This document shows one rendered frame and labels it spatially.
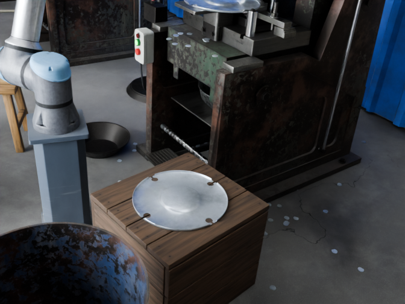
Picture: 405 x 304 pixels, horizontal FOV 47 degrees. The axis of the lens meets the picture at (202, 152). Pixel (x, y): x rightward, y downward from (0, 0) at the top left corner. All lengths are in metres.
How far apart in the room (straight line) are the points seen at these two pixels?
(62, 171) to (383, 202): 1.38
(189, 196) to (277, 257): 0.51
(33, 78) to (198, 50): 0.63
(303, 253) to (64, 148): 0.95
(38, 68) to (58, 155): 0.29
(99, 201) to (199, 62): 0.70
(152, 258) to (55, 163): 0.52
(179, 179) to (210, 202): 0.15
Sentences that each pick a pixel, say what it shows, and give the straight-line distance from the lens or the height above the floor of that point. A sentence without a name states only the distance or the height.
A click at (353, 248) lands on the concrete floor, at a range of 1.91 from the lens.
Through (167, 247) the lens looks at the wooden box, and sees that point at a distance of 1.26.
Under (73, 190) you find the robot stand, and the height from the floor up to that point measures 0.22.
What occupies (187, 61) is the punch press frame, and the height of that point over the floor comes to 0.55.
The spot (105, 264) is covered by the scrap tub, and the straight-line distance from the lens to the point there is 1.18.
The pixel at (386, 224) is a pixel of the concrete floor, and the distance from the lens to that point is 2.09.
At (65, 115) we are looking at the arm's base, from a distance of 1.54.
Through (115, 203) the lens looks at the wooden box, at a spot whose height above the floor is 0.35.
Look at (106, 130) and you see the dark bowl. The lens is 2.40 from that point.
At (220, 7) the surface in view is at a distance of 1.75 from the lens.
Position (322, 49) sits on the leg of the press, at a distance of 1.93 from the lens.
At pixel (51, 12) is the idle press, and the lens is 3.19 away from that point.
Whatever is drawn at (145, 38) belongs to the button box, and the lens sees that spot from 1.93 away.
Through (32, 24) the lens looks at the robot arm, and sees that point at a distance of 1.59.
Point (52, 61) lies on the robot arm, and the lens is 1.51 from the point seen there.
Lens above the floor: 1.22
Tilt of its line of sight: 32 degrees down
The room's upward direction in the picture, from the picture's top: 5 degrees clockwise
